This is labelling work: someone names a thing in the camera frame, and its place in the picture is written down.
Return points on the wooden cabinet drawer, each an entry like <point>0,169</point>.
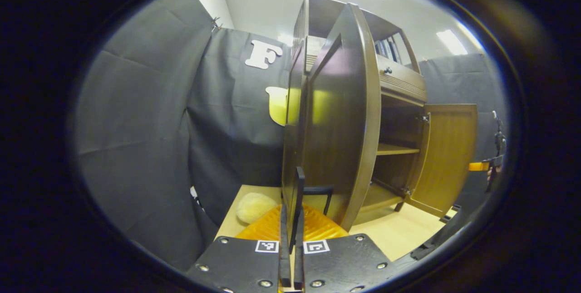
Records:
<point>401,80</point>

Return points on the small ceiling light panel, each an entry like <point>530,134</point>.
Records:
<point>452,42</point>

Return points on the metal door hinge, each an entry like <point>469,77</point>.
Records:
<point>405,191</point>
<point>425,118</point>

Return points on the wooden inner shelf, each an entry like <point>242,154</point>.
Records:
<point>395,149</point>

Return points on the pale yellow soft object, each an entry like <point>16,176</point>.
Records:
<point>255,207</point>

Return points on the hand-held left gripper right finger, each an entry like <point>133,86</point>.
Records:
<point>298,270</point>

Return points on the wooden double-door shoe cabinet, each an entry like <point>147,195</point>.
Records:
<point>395,125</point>

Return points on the wooden shoe cabinet door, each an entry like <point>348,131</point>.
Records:
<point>345,125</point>
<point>447,161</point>

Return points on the blue book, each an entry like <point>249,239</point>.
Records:
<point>379,49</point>

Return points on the grey book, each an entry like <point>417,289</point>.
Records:
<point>386,49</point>

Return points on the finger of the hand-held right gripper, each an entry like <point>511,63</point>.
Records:
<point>479,166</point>

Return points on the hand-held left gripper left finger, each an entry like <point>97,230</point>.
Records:
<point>284,266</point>

